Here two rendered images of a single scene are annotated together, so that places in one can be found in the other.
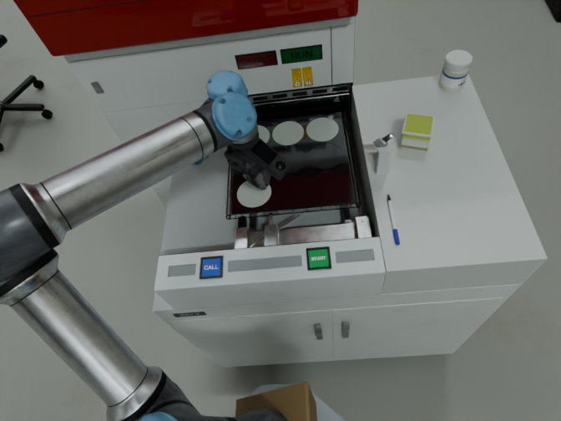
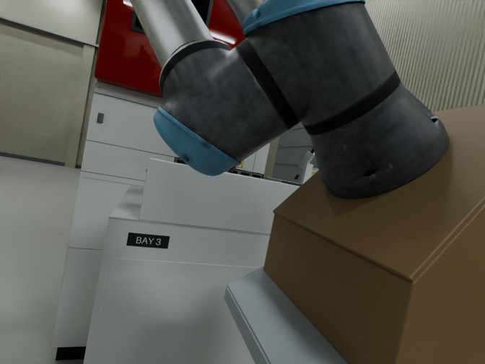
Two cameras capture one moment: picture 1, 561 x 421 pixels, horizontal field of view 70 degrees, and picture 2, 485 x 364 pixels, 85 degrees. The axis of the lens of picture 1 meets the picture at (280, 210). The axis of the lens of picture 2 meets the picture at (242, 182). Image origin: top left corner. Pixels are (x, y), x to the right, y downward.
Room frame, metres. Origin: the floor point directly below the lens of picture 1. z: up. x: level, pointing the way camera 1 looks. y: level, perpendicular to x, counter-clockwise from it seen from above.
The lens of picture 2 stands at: (-0.19, 0.43, 0.97)
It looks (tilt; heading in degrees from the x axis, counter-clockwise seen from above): 2 degrees down; 331
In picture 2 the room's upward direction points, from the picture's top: 11 degrees clockwise
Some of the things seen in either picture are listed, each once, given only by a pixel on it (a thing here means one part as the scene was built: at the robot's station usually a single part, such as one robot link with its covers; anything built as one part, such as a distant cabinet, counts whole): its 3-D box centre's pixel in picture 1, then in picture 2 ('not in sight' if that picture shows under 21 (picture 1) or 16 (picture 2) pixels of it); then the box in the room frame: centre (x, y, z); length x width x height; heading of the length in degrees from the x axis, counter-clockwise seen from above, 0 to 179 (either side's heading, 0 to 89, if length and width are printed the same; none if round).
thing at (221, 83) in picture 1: (229, 102); not in sight; (0.66, 0.05, 1.27); 0.09 x 0.08 x 0.11; 135
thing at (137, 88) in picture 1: (219, 84); (186, 149); (1.03, 0.09, 1.02); 0.81 x 0.03 x 0.40; 81
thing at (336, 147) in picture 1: (289, 159); not in sight; (0.78, -0.06, 0.90); 0.34 x 0.34 x 0.01; 81
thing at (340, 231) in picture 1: (301, 242); not in sight; (0.52, -0.04, 0.87); 0.36 x 0.08 x 0.03; 81
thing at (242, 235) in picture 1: (242, 242); not in sight; (0.54, 0.12, 0.89); 0.08 x 0.03 x 0.03; 171
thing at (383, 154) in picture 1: (382, 149); (305, 167); (0.63, -0.29, 1.03); 0.06 x 0.04 x 0.13; 171
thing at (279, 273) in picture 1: (270, 275); (249, 202); (0.43, 0.06, 0.89); 0.55 x 0.09 x 0.14; 81
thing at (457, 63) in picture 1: (455, 71); not in sight; (0.87, -0.58, 1.01); 0.07 x 0.07 x 0.10
